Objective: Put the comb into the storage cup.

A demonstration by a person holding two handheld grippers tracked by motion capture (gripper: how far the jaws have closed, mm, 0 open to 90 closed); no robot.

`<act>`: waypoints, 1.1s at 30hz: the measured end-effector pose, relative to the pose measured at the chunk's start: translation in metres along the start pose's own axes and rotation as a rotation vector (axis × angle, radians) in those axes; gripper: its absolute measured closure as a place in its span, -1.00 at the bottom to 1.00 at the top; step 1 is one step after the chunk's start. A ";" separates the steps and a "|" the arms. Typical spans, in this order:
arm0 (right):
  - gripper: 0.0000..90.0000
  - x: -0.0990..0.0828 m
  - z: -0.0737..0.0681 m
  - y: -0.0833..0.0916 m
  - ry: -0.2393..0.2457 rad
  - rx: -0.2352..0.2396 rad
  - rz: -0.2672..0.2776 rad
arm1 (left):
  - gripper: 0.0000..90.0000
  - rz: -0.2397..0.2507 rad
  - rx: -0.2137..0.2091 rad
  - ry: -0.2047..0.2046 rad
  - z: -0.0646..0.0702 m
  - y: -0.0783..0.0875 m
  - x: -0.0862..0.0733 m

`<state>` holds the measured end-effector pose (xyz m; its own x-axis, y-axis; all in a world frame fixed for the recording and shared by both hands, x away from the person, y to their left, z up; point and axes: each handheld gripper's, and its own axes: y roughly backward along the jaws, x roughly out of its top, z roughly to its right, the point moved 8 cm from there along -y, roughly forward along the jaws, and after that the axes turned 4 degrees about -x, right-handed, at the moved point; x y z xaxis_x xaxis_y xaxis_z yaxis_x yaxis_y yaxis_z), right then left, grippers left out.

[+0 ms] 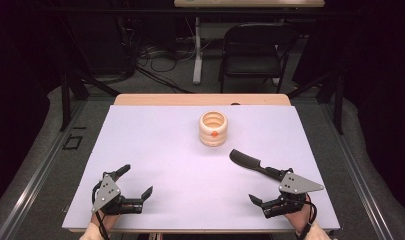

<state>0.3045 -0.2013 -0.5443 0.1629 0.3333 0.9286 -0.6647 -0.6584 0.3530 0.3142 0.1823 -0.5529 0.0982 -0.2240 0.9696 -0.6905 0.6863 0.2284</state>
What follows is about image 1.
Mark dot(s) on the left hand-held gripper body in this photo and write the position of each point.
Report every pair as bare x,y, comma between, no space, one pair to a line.
106,193

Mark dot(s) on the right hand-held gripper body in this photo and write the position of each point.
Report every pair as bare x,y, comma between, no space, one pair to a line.
296,185

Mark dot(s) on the black comb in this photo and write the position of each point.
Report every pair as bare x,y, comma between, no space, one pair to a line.
245,159

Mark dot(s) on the cream ribbed holder cup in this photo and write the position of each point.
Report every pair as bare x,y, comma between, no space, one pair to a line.
213,136

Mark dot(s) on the person's left hand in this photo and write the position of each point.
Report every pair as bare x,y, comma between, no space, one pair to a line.
105,221

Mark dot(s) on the person's right hand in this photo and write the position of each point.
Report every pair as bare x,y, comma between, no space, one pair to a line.
301,218

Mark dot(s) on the white table mat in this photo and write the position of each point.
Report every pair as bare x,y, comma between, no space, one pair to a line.
190,173

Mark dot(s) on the wooden table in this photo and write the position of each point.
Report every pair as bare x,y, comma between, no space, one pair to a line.
176,99

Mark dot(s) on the black metal stand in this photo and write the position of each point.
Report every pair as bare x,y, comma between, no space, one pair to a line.
66,100
338,103

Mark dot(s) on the black folding chair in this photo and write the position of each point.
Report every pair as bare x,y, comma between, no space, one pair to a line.
253,56

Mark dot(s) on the white desk leg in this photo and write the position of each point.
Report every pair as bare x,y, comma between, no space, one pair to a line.
197,56

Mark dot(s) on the white desk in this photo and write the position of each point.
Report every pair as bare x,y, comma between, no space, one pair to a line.
250,3

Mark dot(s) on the aluminium floor rail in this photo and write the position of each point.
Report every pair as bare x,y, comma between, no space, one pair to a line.
356,173
40,173

